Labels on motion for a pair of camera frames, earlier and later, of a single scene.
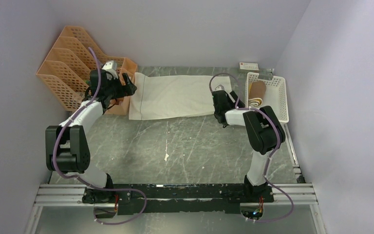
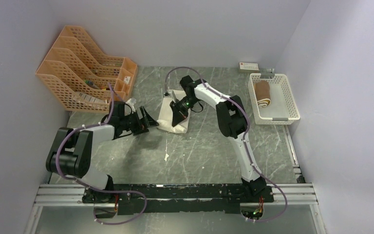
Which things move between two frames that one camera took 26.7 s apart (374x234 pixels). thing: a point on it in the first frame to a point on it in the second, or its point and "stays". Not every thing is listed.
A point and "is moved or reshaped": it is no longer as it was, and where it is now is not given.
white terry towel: [158, 96] to [165, 121]
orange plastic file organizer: [67, 69] stays
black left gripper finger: [130, 87] to [147, 120]
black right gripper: [234, 96] to [178, 114]
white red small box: [248, 66] stays
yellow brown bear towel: [257, 89] is moved or reshaped
